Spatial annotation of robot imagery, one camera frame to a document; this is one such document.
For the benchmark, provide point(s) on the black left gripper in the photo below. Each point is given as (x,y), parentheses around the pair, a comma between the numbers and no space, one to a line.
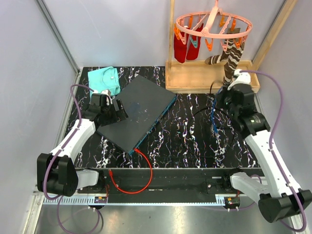
(118,115)

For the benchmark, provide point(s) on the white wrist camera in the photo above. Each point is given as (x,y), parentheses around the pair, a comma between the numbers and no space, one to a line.
(241,77)
(104,92)

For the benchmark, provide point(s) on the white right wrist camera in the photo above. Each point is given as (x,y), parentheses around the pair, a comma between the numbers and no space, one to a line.
(241,77)

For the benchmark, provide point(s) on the wooden rack with tray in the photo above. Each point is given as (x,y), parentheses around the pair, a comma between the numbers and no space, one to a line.
(197,77)

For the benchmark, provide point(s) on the brown striped sock rear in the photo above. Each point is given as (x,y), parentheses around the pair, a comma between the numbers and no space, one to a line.
(223,56)

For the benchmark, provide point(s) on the red sock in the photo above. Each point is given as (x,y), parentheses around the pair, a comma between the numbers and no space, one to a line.
(180,50)
(193,48)

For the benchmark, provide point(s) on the dark grey network switch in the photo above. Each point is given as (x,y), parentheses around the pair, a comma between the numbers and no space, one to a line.
(145,103)

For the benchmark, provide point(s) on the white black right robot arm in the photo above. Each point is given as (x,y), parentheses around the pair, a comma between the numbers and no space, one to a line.
(282,197)

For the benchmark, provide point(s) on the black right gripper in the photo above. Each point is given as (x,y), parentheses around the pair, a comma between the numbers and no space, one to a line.
(224,91)

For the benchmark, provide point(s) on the red sock right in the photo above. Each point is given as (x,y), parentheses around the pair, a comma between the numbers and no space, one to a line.
(193,48)

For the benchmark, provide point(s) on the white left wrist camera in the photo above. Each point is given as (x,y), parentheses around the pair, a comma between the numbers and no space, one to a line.
(104,92)

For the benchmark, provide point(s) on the folded teal cloth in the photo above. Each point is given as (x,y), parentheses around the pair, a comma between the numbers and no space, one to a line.
(104,79)

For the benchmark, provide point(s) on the red sock left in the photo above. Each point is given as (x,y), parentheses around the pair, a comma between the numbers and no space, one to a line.
(180,50)

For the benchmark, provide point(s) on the pink round clip hanger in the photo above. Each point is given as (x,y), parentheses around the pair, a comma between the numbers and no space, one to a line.
(215,24)

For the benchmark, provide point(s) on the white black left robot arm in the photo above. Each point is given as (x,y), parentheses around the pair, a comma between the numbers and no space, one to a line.
(56,173)

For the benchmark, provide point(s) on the brown striped sock long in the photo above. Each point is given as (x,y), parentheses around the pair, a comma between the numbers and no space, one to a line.
(234,57)

